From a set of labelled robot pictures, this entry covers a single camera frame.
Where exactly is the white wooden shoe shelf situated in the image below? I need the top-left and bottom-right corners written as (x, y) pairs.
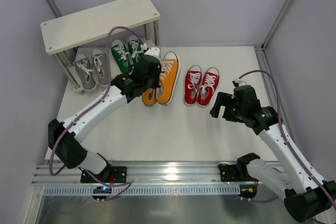
top-left (40, 0), bottom-right (160, 94)

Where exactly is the left controller board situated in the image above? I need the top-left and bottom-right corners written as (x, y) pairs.
top-left (92, 186), bottom-right (112, 203)

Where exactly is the grey canvas sneaker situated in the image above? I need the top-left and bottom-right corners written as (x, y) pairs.
top-left (92, 48), bottom-right (110, 87)
top-left (74, 53), bottom-right (96, 91)

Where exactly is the green canvas sneaker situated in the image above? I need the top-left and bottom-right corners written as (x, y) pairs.
top-left (127, 35), bottom-right (144, 66)
top-left (111, 39), bottom-right (133, 73)

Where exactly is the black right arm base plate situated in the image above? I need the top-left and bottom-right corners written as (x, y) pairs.
top-left (218, 163), bottom-right (243, 182)

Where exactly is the controller board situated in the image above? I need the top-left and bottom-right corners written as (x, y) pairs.
top-left (238, 186), bottom-right (258, 200)
top-left (92, 186), bottom-right (112, 203)

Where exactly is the red canvas sneaker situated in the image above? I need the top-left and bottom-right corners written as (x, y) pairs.
top-left (184, 65), bottom-right (202, 106)
top-left (197, 67), bottom-right (220, 107)

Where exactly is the aluminium mounting rail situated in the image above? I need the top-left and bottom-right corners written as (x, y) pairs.
top-left (31, 161), bottom-right (224, 186)

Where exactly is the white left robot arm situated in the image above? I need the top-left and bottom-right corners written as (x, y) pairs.
top-left (48, 47), bottom-right (161, 183)

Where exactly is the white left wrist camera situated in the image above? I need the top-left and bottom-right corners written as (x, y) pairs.
top-left (141, 43), bottom-right (161, 59)

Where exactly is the right controller board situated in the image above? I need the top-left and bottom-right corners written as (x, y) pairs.
top-left (238, 186), bottom-right (258, 200)

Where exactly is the slotted grey cable duct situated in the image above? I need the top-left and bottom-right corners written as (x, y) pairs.
top-left (43, 184), bottom-right (240, 197)

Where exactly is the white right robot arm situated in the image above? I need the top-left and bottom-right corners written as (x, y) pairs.
top-left (210, 85), bottom-right (335, 223)

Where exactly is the orange canvas sneaker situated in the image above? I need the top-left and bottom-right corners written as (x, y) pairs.
top-left (142, 88), bottom-right (156, 107)
top-left (156, 51), bottom-right (181, 105)

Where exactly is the right aluminium frame post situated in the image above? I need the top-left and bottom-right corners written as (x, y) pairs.
top-left (253, 0), bottom-right (313, 104)

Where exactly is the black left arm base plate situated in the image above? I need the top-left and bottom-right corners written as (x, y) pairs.
top-left (80, 165), bottom-right (127, 184)

